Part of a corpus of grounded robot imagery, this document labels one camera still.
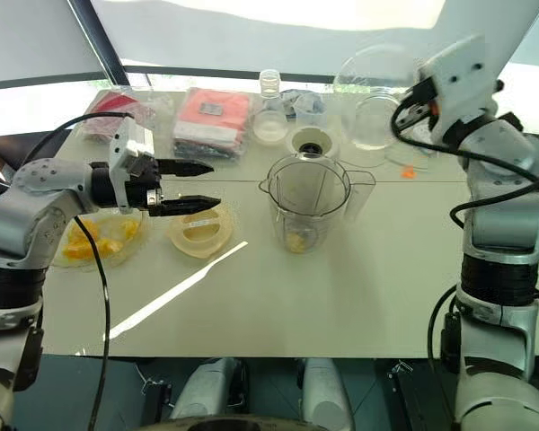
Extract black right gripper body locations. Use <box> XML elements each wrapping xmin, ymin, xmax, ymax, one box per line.
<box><xmin>402</xmin><ymin>75</ymin><xmax>439</xmax><ymax>130</ymax></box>

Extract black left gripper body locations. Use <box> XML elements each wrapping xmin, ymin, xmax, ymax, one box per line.
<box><xmin>126</xmin><ymin>154</ymin><xmax>165</xmax><ymax>217</ymax></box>

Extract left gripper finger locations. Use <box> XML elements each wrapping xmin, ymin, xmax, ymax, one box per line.
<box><xmin>155</xmin><ymin>157</ymin><xmax>216</xmax><ymax>178</ymax></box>
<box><xmin>150</xmin><ymin>194</ymin><xmax>223</xmax><ymax>219</ymax></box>

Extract cream blender jar lid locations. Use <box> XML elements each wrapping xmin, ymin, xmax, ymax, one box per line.
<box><xmin>164</xmin><ymin>203</ymin><xmax>235</xmax><ymax>259</ymax></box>

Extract white blender base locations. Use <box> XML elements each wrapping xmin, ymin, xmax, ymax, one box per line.
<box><xmin>288</xmin><ymin>127</ymin><xmax>341</xmax><ymax>162</ymax></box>

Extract small clear plastic jar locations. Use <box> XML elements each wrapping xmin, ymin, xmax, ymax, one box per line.
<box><xmin>259</xmin><ymin>68</ymin><xmax>282</xmax><ymax>101</ymax></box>

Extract orange segments inside jar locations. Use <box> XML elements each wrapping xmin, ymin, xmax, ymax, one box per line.
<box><xmin>286</xmin><ymin>230</ymin><xmax>318</xmax><ymax>254</ymax></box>

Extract clear glass cup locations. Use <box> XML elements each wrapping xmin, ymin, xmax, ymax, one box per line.
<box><xmin>351</xmin><ymin>91</ymin><xmax>403</xmax><ymax>152</ymax></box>

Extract orange segment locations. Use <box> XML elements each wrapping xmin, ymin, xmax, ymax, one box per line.
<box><xmin>65</xmin><ymin>223</ymin><xmax>96</xmax><ymax>262</ymax></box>
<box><xmin>95</xmin><ymin>239</ymin><xmax>124</xmax><ymax>258</ymax></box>
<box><xmin>118</xmin><ymin>218</ymin><xmax>141</xmax><ymax>244</ymax></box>

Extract red packet stack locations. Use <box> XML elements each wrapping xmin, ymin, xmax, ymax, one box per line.
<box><xmin>172</xmin><ymin>86</ymin><xmax>253</xmax><ymax>159</ymax></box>

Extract large clear glass bowl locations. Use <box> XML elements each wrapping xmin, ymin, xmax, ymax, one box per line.
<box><xmin>332</xmin><ymin>43</ymin><xmax>418</xmax><ymax>98</ymax></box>

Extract bagged red garment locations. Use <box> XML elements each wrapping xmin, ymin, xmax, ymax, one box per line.
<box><xmin>82</xmin><ymin>89</ymin><xmax>157</xmax><ymax>145</ymax></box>

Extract clear plastic plate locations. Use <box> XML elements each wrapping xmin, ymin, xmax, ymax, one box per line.
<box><xmin>51</xmin><ymin>208</ymin><xmax>150</xmax><ymax>271</ymax></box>

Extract clear round plastic container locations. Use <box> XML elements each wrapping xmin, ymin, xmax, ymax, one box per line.
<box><xmin>252</xmin><ymin>109</ymin><xmax>290</xmax><ymax>145</ymax></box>

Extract dark furniture behind table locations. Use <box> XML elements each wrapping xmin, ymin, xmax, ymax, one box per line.
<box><xmin>0</xmin><ymin>131</ymin><xmax>78</xmax><ymax>179</ymax></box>

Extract silver robot left leg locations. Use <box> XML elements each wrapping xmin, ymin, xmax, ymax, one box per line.
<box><xmin>169</xmin><ymin>357</ymin><xmax>249</xmax><ymax>422</ymax></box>

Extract silver robot leg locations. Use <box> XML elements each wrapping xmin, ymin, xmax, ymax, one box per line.
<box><xmin>301</xmin><ymin>357</ymin><xmax>355</xmax><ymax>431</ymax></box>
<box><xmin>169</xmin><ymin>357</ymin><xmax>249</xmax><ymax>422</ymax></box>

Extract dark rounded robot torso rim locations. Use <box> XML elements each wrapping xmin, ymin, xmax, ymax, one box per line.
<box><xmin>137</xmin><ymin>414</ymin><xmax>307</xmax><ymax>431</ymax></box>

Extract silver robot right leg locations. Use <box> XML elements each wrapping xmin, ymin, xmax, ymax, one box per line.
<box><xmin>301</xmin><ymin>357</ymin><xmax>355</xmax><ymax>431</ymax></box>

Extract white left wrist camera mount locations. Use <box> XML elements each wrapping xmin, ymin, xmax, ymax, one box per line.
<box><xmin>108</xmin><ymin>117</ymin><xmax>156</xmax><ymax>213</ymax></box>

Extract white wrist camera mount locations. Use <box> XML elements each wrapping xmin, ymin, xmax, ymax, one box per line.
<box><xmin>418</xmin><ymin>34</ymin><xmax>500</xmax><ymax>145</ymax></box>
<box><xmin>108</xmin><ymin>117</ymin><xmax>156</xmax><ymax>213</ymax></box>

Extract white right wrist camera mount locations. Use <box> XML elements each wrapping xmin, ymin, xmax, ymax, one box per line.
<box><xmin>418</xmin><ymin>34</ymin><xmax>500</xmax><ymax>145</ymax></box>

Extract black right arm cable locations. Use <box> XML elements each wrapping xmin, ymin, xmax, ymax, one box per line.
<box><xmin>391</xmin><ymin>96</ymin><xmax>539</xmax><ymax>228</ymax></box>
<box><xmin>426</xmin><ymin>285</ymin><xmax>461</xmax><ymax>427</ymax></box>

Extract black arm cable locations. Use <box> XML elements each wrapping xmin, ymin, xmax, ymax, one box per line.
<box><xmin>73</xmin><ymin>215</ymin><xmax>112</xmax><ymax>431</ymax></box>
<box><xmin>16</xmin><ymin>111</ymin><xmax>136</xmax><ymax>172</ymax></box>
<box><xmin>426</xmin><ymin>285</ymin><xmax>461</xmax><ymax>427</ymax></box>
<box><xmin>391</xmin><ymin>96</ymin><xmax>539</xmax><ymax>228</ymax></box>

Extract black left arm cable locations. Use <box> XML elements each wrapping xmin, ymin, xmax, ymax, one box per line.
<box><xmin>73</xmin><ymin>215</ymin><xmax>112</xmax><ymax>431</ymax></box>
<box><xmin>16</xmin><ymin>111</ymin><xmax>136</xmax><ymax>172</ymax></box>

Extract clear blender jar with handle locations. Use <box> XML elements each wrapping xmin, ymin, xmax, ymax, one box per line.
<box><xmin>258</xmin><ymin>152</ymin><xmax>377</xmax><ymax>255</ymax></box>

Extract black window frame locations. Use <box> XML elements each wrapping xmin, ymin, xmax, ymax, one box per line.
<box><xmin>0</xmin><ymin>0</ymin><xmax>336</xmax><ymax>92</ymax></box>

